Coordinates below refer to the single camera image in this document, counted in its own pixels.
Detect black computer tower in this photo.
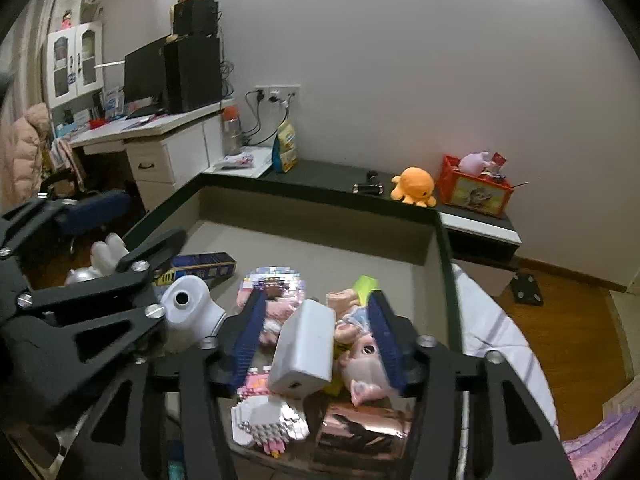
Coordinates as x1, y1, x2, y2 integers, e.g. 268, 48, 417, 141
164, 35, 223, 114

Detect dark topped low cabinet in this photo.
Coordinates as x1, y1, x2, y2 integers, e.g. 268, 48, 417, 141
260, 159, 523, 266

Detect white plastic appliance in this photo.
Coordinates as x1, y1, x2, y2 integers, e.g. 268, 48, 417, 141
159, 275, 227, 352

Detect blue white boxes on desk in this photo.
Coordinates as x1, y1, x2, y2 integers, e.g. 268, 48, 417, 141
102, 85, 126, 121

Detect pink padded coat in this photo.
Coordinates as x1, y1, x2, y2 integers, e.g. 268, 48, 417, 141
0, 102, 53, 201

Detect yellow blue snack bag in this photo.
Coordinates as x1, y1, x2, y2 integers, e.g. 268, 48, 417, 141
271, 120, 299, 173

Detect pink box with black rim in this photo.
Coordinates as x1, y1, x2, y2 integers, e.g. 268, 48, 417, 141
120, 172, 466, 480

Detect orange capped clear bottle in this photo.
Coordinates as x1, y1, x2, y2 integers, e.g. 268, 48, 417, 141
222, 106, 243, 157

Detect blue and gold long box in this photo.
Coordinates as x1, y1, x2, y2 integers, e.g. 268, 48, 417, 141
155, 251, 237, 287

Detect white glass door cabinet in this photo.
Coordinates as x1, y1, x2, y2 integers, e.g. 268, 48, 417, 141
45, 21, 106, 110

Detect pink haired doll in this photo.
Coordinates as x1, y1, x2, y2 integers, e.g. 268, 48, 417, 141
340, 335, 402, 408

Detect white soft toy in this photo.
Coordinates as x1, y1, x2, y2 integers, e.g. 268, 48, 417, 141
65, 232, 132, 287

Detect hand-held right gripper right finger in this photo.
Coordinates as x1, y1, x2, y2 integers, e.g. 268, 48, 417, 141
367, 289, 576, 480

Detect black power cables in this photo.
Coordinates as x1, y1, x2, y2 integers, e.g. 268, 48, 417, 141
242, 92, 281, 148

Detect black box on tower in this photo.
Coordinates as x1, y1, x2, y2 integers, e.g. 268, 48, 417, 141
172, 0, 221, 38

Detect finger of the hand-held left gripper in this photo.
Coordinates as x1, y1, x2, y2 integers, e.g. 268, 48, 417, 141
0, 199, 187, 313
0, 302, 168, 426

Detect pink blanket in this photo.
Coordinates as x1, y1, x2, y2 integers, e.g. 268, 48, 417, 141
562, 405, 640, 480

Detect white power adapter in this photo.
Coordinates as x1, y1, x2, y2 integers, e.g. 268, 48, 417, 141
269, 298, 337, 400

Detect white wall outlet strip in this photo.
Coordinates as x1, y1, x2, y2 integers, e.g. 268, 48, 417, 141
254, 85, 302, 103

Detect pink plush toy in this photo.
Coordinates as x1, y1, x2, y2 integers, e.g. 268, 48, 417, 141
457, 151, 493, 176

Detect office chair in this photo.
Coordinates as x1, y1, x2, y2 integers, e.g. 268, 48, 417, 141
40, 187, 133, 256

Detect black computer monitor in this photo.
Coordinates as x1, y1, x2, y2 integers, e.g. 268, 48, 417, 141
123, 35, 173, 116

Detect white desk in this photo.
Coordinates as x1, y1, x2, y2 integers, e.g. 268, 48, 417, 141
70, 100, 236, 211

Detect white striped bedsheet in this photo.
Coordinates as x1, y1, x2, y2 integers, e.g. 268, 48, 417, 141
452, 260, 558, 441

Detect rose gold shiny box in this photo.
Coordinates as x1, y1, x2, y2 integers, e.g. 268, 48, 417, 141
314, 400, 413, 466

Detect orange octopus plush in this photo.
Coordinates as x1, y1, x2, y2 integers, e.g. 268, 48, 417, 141
390, 166, 438, 208

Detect small doll figure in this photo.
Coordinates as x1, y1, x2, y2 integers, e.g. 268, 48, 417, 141
327, 287, 373, 341

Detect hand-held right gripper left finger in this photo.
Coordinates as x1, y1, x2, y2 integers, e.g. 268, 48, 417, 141
75, 287, 269, 480

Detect black floor scale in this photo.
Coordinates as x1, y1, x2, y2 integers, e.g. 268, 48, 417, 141
510, 270, 545, 307

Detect white pink block cake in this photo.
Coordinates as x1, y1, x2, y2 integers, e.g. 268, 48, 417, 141
231, 367, 311, 456

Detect red storage crate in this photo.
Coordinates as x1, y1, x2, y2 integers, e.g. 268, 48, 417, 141
440, 154, 515, 218

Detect pink toy package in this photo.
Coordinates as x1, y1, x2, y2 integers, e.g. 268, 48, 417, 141
237, 265, 308, 307

